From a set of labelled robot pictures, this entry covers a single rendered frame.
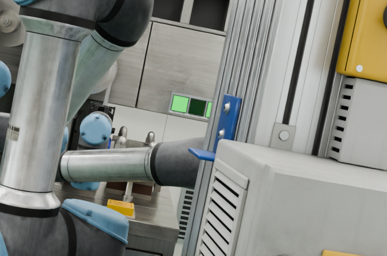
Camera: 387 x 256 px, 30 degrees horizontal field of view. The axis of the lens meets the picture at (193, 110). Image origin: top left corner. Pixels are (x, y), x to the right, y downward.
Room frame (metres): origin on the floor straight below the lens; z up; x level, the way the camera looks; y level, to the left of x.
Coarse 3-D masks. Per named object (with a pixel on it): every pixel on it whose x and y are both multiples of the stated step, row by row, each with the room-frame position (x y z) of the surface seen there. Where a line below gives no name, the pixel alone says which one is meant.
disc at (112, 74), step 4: (112, 68) 2.10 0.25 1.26; (112, 72) 2.10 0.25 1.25; (108, 76) 2.10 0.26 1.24; (112, 76) 2.10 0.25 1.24; (108, 80) 2.10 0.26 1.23; (112, 80) 2.10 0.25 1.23; (104, 84) 2.10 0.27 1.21; (108, 84) 2.10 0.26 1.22; (96, 88) 2.10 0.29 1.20; (100, 88) 2.10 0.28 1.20; (104, 88) 2.10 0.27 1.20; (92, 92) 2.09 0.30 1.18; (96, 92) 2.10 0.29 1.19
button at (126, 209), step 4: (108, 200) 1.89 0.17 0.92; (112, 200) 1.90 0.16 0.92; (108, 204) 1.84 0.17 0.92; (112, 204) 1.85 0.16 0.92; (116, 204) 1.86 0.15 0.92; (120, 204) 1.87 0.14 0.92; (124, 204) 1.88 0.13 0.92; (128, 204) 1.89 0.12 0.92; (132, 204) 1.90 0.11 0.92; (112, 208) 1.84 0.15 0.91; (116, 208) 1.85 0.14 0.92; (120, 208) 1.85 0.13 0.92; (124, 208) 1.85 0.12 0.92; (128, 208) 1.85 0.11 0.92; (132, 208) 1.85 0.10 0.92; (120, 212) 1.85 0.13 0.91; (124, 212) 1.85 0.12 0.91; (128, 212) 1.85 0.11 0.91; (132, 212) 1.85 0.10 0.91
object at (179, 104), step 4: (176, 96) 2.44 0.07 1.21; (180, 96) 2.44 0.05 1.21; (176, 100) 2.44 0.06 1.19; (180, 100) 2.44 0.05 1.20; (184, 100) 2.45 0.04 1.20; (172, 104) 2.44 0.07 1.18; (176, 104) 2.44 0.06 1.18; (180, 104) 2.44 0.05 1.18; (184, 104) 2.45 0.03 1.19; (172, 108) 2.44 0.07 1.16; (176, 108) 2.44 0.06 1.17; (180, 108) 2.44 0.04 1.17; (184, 108) 2.45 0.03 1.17
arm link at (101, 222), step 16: (64, 208) 1.16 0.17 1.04; (80, 208) 1.15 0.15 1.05; (96, 208) 1.19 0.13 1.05; (80, 224) 1.14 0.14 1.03; (96, 224) 1.14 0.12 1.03; (112, 224) 1.15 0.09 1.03; (128, 224) 1.20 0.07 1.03; (80, 240) 1.12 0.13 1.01; (96, 240) 1.14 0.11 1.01; (112, 240) 1.15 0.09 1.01
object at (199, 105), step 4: (192, 100) 2.45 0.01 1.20; (196, 100) 2.45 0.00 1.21; (200, 100) 2.45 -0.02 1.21; (192, 104) 2.45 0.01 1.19; (196, 104) 2.45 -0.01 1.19; (200, 104) 2.45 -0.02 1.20; (204, 104) 2.45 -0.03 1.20; (192, 108) 2.45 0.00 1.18; (196, 108) 2.45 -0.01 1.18; (200, 108) 2.45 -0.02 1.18; (192, 112) 2.45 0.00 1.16; (196, 112) 2.45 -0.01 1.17; (200, 112) 2.45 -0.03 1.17
